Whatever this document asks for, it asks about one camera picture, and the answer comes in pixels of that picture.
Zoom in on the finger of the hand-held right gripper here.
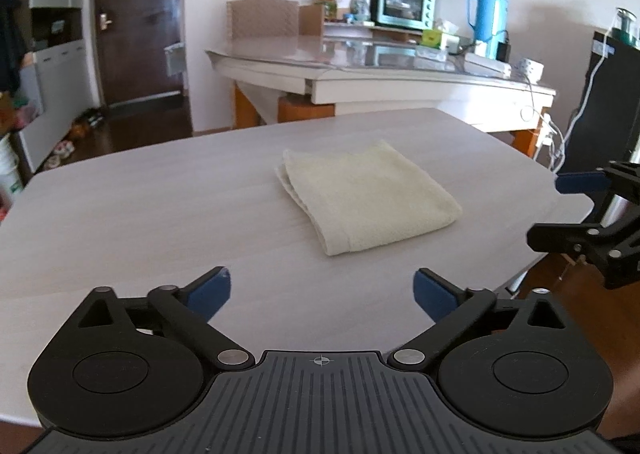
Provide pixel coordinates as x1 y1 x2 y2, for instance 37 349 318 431
526 220 611 265
555 160 640 207

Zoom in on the white cable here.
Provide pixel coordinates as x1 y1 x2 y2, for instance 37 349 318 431
520 31 613 172

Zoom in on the green tissue box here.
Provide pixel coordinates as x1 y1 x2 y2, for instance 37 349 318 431
421 21 460 49

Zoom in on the white power strip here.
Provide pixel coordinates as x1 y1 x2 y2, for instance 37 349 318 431
465 52 512 77

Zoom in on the dark hanging clothing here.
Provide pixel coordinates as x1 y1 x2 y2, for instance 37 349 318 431
0 0 23 94

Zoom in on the dark brown door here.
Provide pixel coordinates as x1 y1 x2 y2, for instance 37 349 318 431
92 0 193 109

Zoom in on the white grey cabinet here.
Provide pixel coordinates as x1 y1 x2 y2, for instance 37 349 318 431
0 0 98 175

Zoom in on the white glass-topped table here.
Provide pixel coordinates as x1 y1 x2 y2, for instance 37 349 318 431
205 31 558 135

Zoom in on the pair of shoes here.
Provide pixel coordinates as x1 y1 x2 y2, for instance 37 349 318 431
69 108 106 141
42 141 76 171

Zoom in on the glass kettle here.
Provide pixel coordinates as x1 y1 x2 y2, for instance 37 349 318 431
612 8 639 43

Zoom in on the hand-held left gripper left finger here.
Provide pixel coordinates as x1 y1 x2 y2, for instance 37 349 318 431
72 266 256 370

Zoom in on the blue thermos jug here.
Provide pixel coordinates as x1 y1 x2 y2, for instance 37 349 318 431
467 0 510 47

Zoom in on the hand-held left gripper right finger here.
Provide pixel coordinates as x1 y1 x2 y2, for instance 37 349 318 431
390 268 571 372

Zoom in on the colourful clutter pile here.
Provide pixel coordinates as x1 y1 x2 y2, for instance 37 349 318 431
0 92 43 135

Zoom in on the black fridge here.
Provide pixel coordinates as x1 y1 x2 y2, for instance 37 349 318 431
560 31 640 175

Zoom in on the orange stool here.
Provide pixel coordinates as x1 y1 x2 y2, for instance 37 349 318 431
277 94 336 125

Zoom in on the teal toaster oven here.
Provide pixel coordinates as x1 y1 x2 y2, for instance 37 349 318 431
375 0 437 30

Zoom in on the cream terry towel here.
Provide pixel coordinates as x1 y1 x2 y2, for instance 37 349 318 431
274 140 463 257

